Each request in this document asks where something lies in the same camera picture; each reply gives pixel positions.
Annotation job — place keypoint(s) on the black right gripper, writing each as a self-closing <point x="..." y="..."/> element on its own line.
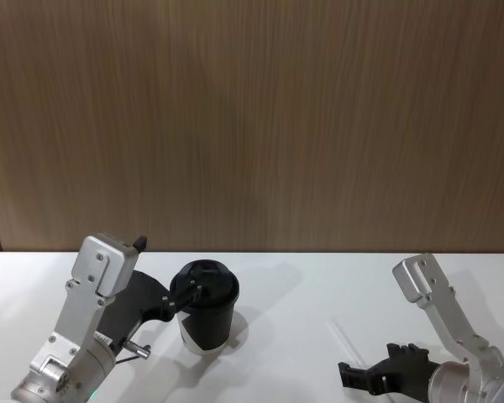
<point x="409" y="375"/>

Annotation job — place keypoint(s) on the black and white paper cup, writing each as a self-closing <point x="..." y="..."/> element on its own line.
<point x="210" y="327"/>

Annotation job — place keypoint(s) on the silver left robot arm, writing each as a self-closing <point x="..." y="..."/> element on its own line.
<point x="77" y="310"/>

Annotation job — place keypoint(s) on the black plastic cup lid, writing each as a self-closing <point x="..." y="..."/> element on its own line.
<point x="218" y="285"/>

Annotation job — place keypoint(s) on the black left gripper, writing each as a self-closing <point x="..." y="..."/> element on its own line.
<point x="130" y="302"/>

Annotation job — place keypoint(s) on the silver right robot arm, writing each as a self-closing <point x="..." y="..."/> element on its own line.
<point x="445" y="302"/>

